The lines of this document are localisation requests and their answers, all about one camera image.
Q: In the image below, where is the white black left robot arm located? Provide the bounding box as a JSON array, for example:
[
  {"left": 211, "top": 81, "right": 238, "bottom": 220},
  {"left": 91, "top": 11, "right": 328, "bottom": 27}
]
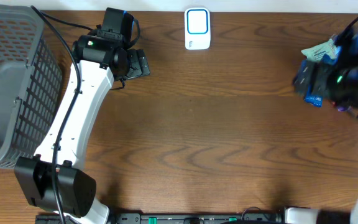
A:
[{"left": 14, "top": 35, "right": 150, "bottom": 223}]

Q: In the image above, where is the white barcode scanner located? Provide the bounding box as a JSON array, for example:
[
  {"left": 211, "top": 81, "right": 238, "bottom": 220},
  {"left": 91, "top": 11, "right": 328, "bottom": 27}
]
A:
[{"left": 184, "top": 7, "right": 211, "bottom": 50}]

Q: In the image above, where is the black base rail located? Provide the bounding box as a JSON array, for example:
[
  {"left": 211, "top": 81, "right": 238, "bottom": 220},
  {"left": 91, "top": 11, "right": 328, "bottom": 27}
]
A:
[{"left": 35, "top": 212, "right": 351, "bottom": 224}]

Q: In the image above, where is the blue Oreo cookie pack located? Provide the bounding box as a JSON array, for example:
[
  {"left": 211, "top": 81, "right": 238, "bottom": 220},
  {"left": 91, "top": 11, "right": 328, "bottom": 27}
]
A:
[{"left": 304, "top": 47, "right": 341, "bottom": 108}]

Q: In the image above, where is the teal wet wipes pack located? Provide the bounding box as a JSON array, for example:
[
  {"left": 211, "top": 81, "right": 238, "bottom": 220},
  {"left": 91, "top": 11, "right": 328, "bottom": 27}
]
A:
[{"left": 301, "top": 39, "right": 337, "bottom": 62}]

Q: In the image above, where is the grey plastic mesh basket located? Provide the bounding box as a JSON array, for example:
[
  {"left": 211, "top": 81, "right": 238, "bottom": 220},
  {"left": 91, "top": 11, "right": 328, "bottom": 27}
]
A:
[{"left": 0, "top": 5, "right": 63, "bottom": 169}]

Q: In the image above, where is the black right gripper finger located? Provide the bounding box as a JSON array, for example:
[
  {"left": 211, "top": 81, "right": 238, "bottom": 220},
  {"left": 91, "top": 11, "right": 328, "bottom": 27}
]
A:
[
  {"left": 311, "top": 63, "right": 331, "bottom": 95},
  {"left": 292, "top": 60, "right": 316, "bottom": 96}
]

